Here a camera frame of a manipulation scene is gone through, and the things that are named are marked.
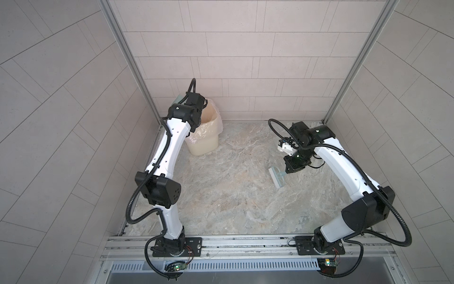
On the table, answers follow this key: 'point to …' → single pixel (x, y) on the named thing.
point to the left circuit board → (177, 266)
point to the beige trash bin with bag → (205, 139)
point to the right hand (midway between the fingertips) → (286, 170)
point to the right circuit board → (327, 265)
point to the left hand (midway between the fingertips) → (172, 121)
